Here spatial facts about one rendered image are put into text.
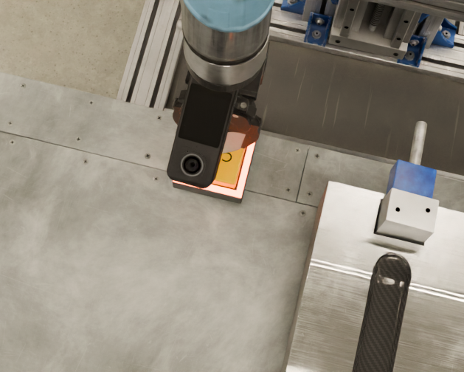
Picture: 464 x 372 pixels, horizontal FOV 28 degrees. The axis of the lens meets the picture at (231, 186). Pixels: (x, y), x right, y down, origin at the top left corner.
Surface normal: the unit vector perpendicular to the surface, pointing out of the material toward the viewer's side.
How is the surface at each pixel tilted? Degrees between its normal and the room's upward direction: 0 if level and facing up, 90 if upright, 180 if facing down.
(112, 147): 0
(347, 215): 0
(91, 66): 0
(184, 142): 30
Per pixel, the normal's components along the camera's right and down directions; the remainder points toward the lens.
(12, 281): 0.04, -0.32
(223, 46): -0.07, 0.94
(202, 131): -0.11, 0.18
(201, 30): -0.57, 0.77
